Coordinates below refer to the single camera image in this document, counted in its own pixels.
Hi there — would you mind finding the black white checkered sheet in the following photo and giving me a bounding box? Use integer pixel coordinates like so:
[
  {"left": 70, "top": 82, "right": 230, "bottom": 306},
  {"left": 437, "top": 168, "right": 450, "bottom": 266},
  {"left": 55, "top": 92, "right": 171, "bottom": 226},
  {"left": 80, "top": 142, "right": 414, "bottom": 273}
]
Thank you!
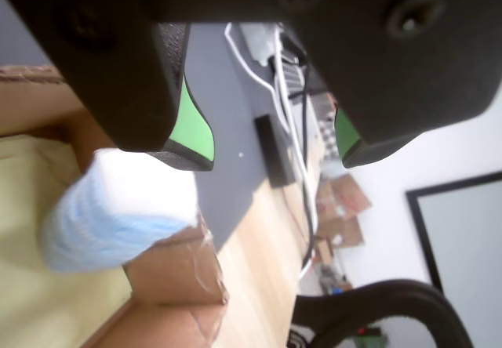
[{"left": 319, "top": 92, "right": 339, "bottom": 161}]

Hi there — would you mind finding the light blue block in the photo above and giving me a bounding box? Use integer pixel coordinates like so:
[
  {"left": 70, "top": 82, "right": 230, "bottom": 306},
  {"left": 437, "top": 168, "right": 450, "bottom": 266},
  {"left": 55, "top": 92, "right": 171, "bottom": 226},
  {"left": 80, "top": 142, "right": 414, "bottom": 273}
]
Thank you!
[{"left": 40, "top": 147, "right": 199, "bottom": 275}]

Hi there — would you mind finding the black curved chair part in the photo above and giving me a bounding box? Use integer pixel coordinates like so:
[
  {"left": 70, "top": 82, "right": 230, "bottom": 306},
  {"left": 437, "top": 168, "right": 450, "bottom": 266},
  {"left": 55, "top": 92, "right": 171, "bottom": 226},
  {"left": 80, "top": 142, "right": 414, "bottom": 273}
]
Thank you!
[{"left": 289, "top": 278, "right": 476, "bottom": 348}]

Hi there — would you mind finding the large cardboard piece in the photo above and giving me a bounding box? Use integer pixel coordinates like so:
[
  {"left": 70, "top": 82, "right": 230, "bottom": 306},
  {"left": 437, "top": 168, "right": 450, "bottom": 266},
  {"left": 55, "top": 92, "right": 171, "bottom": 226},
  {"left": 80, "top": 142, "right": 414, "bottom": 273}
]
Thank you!
[{"left": 316, "top": 173, "right": 373, "bottom": 224}]

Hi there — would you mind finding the open cardboard box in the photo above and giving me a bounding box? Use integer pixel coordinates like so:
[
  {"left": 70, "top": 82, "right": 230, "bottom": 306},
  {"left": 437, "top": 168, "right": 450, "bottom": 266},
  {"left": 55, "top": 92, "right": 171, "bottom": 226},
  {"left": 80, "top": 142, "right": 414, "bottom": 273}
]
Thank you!
[{"left": 0, "top": 64, "right": 231, "bottom": 348}]

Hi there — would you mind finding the black framed whiteboard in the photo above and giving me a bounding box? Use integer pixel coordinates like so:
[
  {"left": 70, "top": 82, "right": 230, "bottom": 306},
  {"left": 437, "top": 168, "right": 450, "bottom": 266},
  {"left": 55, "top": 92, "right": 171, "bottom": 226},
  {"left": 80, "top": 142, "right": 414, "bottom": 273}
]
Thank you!
[{"left": 405, "top": 170, "right": 502, "bottom": 291}]

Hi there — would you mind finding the thick white cable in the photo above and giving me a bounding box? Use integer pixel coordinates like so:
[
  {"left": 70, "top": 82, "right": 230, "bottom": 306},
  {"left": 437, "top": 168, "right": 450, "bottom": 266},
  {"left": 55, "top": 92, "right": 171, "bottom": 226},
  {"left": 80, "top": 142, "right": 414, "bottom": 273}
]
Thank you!
[{"left": 273, "top": 24, "right": 319, "bottom": 283}]

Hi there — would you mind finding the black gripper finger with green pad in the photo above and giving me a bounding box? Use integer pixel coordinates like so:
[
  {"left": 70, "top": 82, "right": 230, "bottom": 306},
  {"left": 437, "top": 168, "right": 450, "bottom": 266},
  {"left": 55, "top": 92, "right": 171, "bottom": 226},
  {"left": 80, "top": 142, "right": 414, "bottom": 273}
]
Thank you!
[
  {"left": 274, "top": 0, "right": 502, "bottom": 169},
  {"left": 0, "top": 0, "right": 217, "bottom": 173}
]

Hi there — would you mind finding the grey device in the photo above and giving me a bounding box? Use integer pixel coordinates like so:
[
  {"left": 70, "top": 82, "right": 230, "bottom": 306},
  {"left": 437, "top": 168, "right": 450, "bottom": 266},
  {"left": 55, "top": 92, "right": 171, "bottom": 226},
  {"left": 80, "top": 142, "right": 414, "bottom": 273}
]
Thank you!
[{"left": 238, "top": 22, "right": 284, "bottom": 66}]

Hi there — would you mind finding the medium cardboard piece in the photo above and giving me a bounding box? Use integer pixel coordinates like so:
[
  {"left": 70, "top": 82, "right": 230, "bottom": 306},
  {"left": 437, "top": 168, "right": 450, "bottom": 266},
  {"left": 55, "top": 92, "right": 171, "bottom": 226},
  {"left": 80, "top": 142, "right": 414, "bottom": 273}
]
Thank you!
[{"left": 316, "top": 216, "right": 365, "bottom": 250}]

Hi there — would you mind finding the yellow paper sheet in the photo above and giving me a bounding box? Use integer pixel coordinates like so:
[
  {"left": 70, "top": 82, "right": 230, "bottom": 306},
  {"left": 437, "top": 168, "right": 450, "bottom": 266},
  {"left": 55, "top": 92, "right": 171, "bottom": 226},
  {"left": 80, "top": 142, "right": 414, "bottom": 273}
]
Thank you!
[{"left": 0, "top": 132, "right": 135, "bottom": 348}]

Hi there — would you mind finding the thin white cable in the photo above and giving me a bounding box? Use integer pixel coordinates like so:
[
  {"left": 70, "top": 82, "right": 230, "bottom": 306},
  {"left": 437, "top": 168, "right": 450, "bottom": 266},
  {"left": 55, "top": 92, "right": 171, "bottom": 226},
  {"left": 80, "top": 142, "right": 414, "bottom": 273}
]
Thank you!
[{"left": 224, "top": 23, "right": 291, "bottom": 132}]

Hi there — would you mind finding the small black rectangular box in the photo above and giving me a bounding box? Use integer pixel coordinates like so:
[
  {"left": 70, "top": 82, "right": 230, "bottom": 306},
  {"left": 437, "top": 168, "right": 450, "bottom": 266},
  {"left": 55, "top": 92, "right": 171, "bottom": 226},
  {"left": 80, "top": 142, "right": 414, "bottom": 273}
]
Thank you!
[{"left": 253, "top": 114, "right": 298, "bottom": 189}]

